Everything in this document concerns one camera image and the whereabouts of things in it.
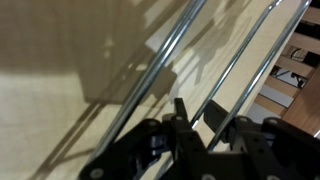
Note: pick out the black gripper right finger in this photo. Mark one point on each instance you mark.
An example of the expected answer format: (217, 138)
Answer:
(286, 150)

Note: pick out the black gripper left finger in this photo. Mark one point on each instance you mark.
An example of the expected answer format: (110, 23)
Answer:
(150, 150)

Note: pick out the wooden slat back chair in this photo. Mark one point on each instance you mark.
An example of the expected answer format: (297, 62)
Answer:
(305, 106)

